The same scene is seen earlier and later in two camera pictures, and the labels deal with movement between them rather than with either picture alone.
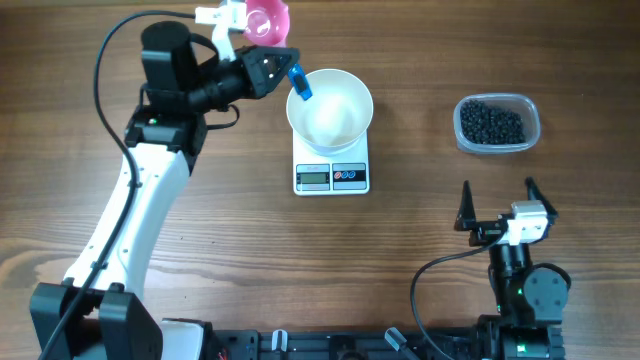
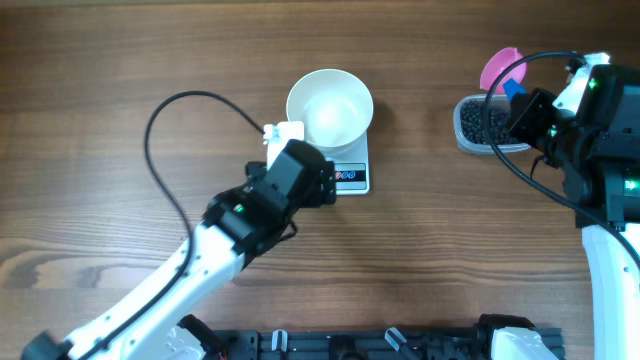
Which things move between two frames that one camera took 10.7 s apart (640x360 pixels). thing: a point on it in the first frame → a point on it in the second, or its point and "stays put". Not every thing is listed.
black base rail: (408, 344) stays put
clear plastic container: (495, 123) stays put
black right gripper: (493, 229) → (523, 125)
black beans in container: (482, 124) stays put
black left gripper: (248, 76) → (327, 185)
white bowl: (335, 118) stays put
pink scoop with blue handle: (268, 24) → (510, 83)
